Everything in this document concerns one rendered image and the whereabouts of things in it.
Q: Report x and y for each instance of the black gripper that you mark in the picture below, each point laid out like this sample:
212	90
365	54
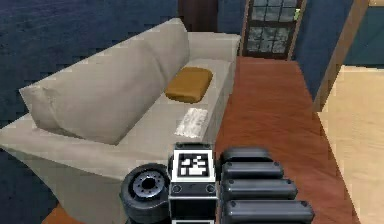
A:
146	193

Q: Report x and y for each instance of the dark glass-paned door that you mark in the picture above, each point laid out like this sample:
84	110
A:
270	28

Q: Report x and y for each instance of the mustard yellow cushion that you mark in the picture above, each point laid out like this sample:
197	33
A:
189	84

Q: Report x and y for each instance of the beige sofa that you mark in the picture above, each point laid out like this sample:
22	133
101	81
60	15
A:
110	110

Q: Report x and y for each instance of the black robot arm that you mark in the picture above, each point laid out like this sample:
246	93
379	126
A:
256	190

